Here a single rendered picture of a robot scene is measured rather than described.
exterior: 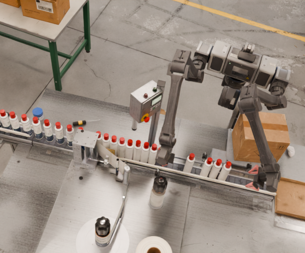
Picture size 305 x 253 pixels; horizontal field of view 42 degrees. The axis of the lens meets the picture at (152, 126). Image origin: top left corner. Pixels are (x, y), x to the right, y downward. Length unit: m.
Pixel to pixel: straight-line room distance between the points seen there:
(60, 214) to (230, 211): 1.07
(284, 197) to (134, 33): 2.83
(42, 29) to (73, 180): 1.59
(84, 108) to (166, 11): 2.57
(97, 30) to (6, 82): 1.25
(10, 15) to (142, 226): 2.30
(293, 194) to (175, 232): 0.88
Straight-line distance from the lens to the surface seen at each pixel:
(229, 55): 2.47
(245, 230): 2.62
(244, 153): 2.75
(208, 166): 2.51
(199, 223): 2.56
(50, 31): 3.65
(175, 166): 2.66
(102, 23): 4.95
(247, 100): 2.06
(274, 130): 2.72
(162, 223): 2.47
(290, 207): 2.80
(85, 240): 2.40
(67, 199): 2.52
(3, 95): 4.24
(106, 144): 2.55
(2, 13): 3.90
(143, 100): 2.18
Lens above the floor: 3.14
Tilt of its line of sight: 53 degrees down
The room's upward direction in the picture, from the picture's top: 10 degrees clockwise
